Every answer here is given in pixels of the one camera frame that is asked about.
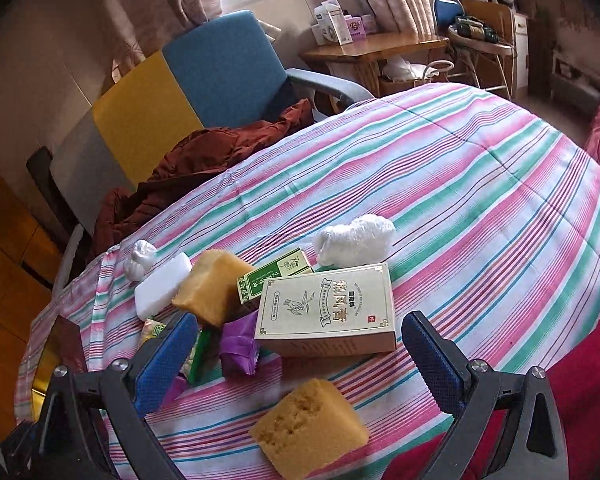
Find striped pink green bedspread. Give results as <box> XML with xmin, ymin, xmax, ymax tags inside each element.
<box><xmin>16</xmin><ymin>84</ymin><xmax>600</xmax><ymax>479</ymax></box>

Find gold metal tin box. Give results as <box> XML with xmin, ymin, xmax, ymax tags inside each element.
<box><xmin>31</xmin><ymin>315</ymin><xmax>87</xmax><ymax>422</ymax></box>

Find yellow green snack packet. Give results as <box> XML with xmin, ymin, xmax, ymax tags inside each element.
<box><xmin>137</xmin><ymin>316</ymin><xmax>214</xmax><ymax>387</ymax></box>

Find maroon crumpled jacket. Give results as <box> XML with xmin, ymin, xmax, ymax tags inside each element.
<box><xmin>86</xmin><ymin>99</ymin><xmax>314</xmax><ymax>261</ymax></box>

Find white basket bag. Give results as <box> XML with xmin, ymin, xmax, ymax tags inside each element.
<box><xmin>379</xmin><ymin>55</ymin><xmax>455</xmax><ymax>96</ymax></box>

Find green small medicine box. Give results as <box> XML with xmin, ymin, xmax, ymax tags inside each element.
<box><xmin>237</xmin><ymin>248</ymin><xmax>313</xmax><ymax>304</ymax></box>

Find round metal stool table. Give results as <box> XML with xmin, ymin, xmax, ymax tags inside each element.
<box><xmin>448</xmin><ymin>14</ymin><xmax>516</xmax><ymax>100</ymax></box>

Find grey yellow blue chair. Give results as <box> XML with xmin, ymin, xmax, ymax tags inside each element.
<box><xmin>27</xmin><ymin>11</ymin><xmax>372</xmax><ymax>294</ymax></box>

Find small white plastic bag ball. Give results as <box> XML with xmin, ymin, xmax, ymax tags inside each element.
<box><xmin>123</xmin><ymin>240</ymin><xmax>157</xmax><ymax>283</ymax></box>

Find beige large medicine box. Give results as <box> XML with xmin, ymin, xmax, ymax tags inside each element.
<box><xmin>254</xmin><ymin>263</ymin><xmax>396</xmax><ymax>358</ymax></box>

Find yellow sponge block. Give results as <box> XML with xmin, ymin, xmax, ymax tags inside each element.
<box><xmin>249</xmin><ymin>378</ymin><xmax>370</xmax><ymax>479</ymax></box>
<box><xmin>171</xmin><ymin>249</ymin><xmax>254</xmax><ymax>328</ymax></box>

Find purple cloth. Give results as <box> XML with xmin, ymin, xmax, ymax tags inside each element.
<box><xmin>219</xmin><ymin>311</ymin><xmax>260</xmax><ymax>377</ymax></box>

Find wooden side table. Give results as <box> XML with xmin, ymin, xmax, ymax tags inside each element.
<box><xmin>300</xmin><ymin>32</ymin><xmax>449</xmax><ymax>98</ymax></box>

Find blue folding chair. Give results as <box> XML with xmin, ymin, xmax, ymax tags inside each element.
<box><xmin>431</xmin><ymin>0</ymin><xmax>465</xmax><ymax>35</ymax></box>

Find white boxes on table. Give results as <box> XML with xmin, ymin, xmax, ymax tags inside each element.
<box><xmin>311</xmin><ymin>0</ymin><xmax>378</xmax><ymax>46</ymax></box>

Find orange wooden wardrobe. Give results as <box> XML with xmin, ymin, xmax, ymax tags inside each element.
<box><xmin>0</xmin><ymin>176</ymin><xmax>60</xmax><ymax>440</ymax></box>

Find large white plastic bag ball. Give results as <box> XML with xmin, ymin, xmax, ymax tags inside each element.
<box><xmin>313</xmin><ymin>214</ymin><xmax>396</xmax><ymax>269</ymax></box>

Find white foam sponge block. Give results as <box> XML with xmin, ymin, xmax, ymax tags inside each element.
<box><xmin>134</xmin><ymin>252</ymin><xmax>193</xmax><ymax>321</ymax></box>

